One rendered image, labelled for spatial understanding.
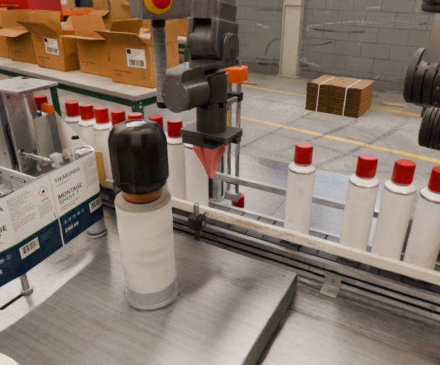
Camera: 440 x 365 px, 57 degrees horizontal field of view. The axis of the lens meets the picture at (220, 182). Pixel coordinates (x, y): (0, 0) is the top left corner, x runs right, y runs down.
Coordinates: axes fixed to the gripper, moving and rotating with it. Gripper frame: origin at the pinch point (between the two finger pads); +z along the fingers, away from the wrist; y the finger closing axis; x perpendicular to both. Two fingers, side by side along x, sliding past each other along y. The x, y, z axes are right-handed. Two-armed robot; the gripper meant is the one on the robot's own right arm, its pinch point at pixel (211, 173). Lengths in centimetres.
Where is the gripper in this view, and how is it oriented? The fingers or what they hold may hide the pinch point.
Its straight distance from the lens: 80.1
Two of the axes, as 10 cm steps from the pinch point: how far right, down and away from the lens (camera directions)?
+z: -0.1, 9.0, 4.3
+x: 5.0, -3.7, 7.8
